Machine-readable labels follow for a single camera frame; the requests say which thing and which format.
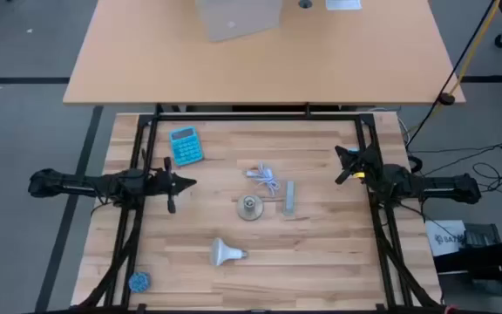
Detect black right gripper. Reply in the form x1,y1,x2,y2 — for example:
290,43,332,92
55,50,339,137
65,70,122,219
335,146,381,185

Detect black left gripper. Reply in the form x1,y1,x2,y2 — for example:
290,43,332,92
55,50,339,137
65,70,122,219
148,156,198,215

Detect brass lamp socket base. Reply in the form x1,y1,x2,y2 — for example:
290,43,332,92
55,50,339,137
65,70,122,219
236,194,265,222

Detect white power cord with plug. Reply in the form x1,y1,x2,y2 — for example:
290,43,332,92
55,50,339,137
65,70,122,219
245,160,282,196

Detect white floodlight bulb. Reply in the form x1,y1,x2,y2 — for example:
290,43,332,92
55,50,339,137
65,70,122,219
210,237,249,267

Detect turquoise calculator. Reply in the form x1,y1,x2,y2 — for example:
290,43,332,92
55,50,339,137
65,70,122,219
168,126,205,167

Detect grey stapler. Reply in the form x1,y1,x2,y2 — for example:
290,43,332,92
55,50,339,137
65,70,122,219
282,181,296,217

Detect blue scrubber ball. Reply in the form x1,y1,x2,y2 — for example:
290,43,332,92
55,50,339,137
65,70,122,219
128,271,153,294

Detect white sheet with logo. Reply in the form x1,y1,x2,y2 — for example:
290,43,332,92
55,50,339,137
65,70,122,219
424,219,468,257

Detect beige wooden desk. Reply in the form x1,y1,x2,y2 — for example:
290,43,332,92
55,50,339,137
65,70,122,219
62,0,466,106

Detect black ribbed device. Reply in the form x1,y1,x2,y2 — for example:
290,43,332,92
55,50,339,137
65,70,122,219
464,222,502,248

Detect white paper sheet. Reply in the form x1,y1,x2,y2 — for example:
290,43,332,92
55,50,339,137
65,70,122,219
325,0,363,11

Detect black flat bar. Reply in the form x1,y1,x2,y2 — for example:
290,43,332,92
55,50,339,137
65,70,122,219
432,237,502,274

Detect translucent plastic box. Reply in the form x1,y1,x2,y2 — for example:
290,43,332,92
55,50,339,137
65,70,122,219
194,0,283,44

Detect black aluminium table frame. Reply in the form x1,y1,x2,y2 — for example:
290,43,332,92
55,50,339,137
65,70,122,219
76,112,442,314

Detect black floor cables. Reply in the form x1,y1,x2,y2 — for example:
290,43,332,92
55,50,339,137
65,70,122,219
407,143,502,201

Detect black hanging cable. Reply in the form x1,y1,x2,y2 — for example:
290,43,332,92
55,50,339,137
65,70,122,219
405,0,499,149

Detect yellow hanging cable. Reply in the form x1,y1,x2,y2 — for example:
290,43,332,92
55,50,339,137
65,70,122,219
410,0,502,132

